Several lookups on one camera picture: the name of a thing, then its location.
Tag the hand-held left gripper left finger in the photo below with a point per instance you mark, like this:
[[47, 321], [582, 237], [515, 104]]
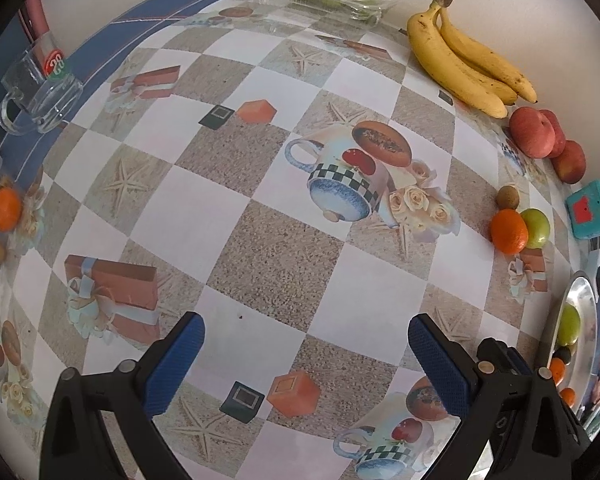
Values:
[[175, 360]]

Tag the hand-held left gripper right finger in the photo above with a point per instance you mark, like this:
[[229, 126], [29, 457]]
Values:
[[440, 360]]

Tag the heart-shaped dark cherry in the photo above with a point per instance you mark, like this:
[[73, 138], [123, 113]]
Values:
[[562, 355]]

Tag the small tangerine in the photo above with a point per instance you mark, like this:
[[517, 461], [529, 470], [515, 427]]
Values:
[[568, 396], [557, 371]]

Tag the silver metal plate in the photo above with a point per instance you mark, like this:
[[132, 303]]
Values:
[[587, 320]]

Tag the small green jujube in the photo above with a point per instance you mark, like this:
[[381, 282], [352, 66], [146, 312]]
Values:
[[569, 325]]

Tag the large orange mandarin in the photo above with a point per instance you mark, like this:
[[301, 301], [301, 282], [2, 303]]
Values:
[[508, 231]]

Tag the white paper piece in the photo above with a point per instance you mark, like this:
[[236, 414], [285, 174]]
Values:
[[593, 262]]

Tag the green apple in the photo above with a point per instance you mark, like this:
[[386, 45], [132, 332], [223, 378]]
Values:
[[537, 227]]

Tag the checkered printed tablecloth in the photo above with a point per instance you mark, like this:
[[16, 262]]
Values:
[[280, 260]]

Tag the brown round fruit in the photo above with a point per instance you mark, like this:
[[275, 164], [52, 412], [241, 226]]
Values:
[[508, 197]]

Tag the teal box with red label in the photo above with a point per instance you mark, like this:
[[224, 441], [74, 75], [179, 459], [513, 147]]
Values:
[[591, 210]]

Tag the large red apple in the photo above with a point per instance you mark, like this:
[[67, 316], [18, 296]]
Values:
[[530, 132]]

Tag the yellow banana bunch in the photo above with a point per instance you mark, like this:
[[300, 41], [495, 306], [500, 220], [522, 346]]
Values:
[[460, 65]]

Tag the clear glass mug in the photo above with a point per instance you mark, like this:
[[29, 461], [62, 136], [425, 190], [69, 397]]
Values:
[[40, 95]]

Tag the pink tube with round label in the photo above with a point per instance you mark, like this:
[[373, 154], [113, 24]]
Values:
[[42, 35]]

